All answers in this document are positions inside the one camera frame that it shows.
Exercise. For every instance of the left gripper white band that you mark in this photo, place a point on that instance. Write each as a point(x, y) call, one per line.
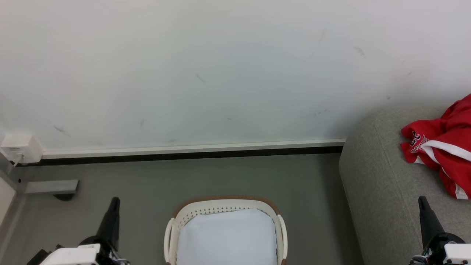
point(79, 254)

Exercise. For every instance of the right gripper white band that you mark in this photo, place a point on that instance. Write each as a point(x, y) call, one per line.
point(452, 252)

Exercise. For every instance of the red clothing with white stripes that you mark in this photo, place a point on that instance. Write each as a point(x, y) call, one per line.
point(447, 147)

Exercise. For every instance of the white basket lining pad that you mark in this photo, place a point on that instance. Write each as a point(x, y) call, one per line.
point(226, 239)

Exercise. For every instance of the beige laundry basket brown rim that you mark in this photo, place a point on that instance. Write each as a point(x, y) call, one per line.
point(228, 204)

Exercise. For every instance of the grey fabric sofa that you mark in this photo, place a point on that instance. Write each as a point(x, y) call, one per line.
point(390, 191)

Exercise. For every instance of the black caster wheel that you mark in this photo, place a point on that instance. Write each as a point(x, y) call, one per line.
point(64, 197)

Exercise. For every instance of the white and black baseboard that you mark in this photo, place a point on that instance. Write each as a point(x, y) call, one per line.
point(191, 151)

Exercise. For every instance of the grey metal frame foot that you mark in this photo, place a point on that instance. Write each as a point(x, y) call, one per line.
point(51, 186)

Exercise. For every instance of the white wall socket box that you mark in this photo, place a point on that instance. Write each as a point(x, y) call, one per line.
point(20, 147)

